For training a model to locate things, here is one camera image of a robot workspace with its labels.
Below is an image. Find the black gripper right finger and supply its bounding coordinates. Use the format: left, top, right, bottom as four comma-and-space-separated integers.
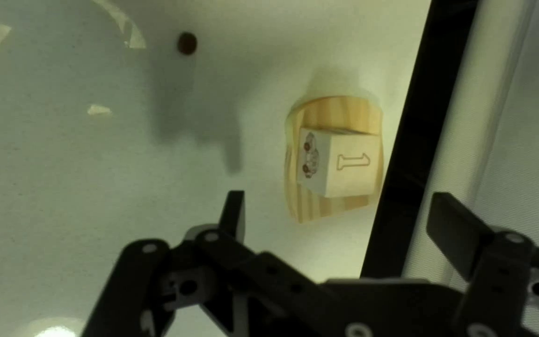
424, 190, 539, 337

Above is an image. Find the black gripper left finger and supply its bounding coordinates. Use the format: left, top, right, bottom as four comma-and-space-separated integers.
80, 188, 321, 337

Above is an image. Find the wooden number block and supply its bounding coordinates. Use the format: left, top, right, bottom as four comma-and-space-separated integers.
295, 127, 385, 198

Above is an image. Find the flat wooden slab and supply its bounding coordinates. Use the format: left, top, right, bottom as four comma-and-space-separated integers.
282, 91, 387, 224

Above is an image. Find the wall edge strip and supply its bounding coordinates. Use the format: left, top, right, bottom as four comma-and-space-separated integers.
358, 0, 482, 280

